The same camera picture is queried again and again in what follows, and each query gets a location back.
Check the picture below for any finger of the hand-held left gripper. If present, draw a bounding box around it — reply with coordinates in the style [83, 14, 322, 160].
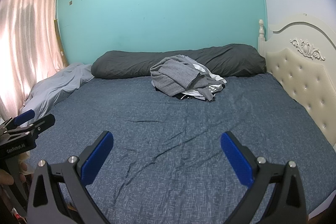
[12, 109, 36, 126]
[28, 114, 56, 136]

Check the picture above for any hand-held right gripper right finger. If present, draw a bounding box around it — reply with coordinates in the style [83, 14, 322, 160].
[220, 131, 307, 224]

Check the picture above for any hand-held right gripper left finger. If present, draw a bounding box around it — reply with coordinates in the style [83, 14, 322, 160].
[27, 131, 114, 224]

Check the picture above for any grey knit sweater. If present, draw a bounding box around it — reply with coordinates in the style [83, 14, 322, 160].
[150, 55, 226, 102]

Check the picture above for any person's left hand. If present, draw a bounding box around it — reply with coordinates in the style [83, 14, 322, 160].
[0, 154, 29, 186]

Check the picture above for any light grey-blue blanket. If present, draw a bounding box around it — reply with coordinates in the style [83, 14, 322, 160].
[20, 63, 95, 127]

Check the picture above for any bed with blue patterned sheet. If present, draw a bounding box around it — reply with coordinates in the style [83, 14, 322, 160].
[25, 73, 335, 224]

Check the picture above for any white and black jacket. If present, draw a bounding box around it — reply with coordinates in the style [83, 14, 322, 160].
[181, 63, 227, 100]

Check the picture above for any pink curtain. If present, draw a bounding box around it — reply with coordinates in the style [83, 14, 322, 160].
[0, 0, 66, 119]

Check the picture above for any dark grey long pillow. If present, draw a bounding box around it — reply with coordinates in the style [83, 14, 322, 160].
[91, 43, 267, 80]

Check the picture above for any cream tufted headboard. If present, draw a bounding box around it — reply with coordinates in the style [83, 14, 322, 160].
[257, 13, 336, 148]

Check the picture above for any wooden window frame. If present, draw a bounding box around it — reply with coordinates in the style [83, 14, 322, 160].
[54, 19, 69, 67]

